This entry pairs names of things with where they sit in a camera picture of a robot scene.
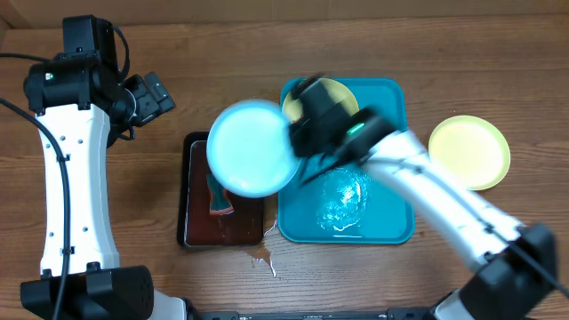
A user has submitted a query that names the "yellow-green plate with sauce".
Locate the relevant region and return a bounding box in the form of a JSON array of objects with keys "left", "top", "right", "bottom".
[{"left": 281, "top": 78, "right": 359, "bottom": 123}]

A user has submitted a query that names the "light blue plate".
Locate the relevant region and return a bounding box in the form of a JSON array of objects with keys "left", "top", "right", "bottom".
[{"left": 206, "top": 100, "right": 300, "bottom": 198}]

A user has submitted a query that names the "green and orange sponge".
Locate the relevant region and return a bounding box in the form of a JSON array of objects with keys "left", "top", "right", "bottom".
[{"left": 206, "top": 174, "right": 234, "bottom": 215}]

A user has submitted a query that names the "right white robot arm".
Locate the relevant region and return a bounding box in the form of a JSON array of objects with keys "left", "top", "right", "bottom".
[{"left": 289, "top": 76, "right": 568, "bottom": 320}]

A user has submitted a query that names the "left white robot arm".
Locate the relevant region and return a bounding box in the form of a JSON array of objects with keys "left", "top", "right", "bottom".
[{"left": 20, "top": 15, "right": 188, "bottom": 319}]

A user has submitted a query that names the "teal plastic serving tray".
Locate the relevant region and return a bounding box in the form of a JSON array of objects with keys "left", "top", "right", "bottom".
[{"left": 277, "top": 78, "right": 415, "bottom": 244}]

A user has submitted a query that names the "black rectangular wash tray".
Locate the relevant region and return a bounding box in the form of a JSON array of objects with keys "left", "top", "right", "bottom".
[{"left": 177, "top": 132, "right": 265, "bottom": 248}]

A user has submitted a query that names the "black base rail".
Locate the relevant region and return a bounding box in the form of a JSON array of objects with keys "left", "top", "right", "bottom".
[{"left": 188, "top": 307, "right": 434, "bottom": 320}]

